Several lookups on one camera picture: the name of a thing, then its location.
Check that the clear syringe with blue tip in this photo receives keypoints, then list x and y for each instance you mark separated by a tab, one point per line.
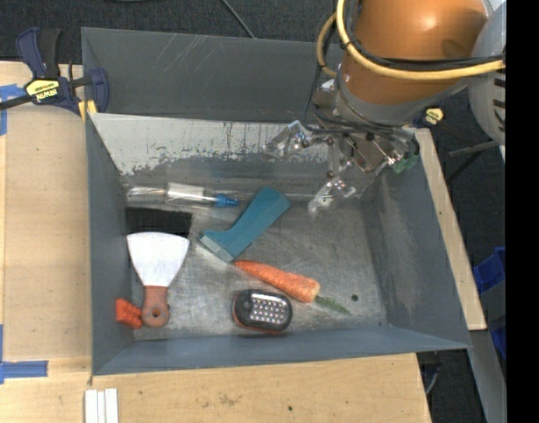
186	193

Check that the black and orange work light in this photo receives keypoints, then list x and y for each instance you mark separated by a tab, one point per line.
263	311

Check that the orange toy carrot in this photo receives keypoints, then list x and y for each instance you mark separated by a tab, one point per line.
282	279

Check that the grey metal bin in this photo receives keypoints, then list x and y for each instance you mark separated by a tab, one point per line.
274	240

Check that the black flat block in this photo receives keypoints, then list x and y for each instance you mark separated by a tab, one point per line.
157	221

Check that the orange ribbed piece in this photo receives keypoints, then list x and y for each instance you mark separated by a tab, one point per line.
127	312

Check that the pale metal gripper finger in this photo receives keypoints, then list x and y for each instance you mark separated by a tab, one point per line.
335	188
291	139

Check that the teal blue squeegee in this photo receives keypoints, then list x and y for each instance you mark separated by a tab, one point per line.
252	223

